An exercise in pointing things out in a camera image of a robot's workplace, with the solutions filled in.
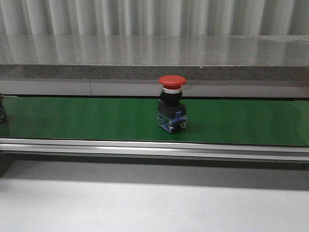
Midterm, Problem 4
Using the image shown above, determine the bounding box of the red mushroom push button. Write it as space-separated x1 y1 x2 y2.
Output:
157 75 186 133

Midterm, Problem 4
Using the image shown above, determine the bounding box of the grey stone counter slab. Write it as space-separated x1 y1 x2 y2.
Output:
0 35 309 82

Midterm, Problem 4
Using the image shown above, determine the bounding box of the green conveyor belt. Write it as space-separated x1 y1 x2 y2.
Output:
0 96 309 146

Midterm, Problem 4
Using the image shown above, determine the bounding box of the white pleated curtain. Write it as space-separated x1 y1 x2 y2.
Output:
0 0 309 36

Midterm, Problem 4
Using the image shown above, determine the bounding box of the dark push button at edge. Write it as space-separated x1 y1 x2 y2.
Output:
0 94 6 122

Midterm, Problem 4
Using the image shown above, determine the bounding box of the white conveyor rear rail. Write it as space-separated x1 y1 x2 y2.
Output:
0 79 309 98

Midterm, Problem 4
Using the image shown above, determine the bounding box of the aluminium conveyor front rail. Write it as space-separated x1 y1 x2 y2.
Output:
0 138 309 162

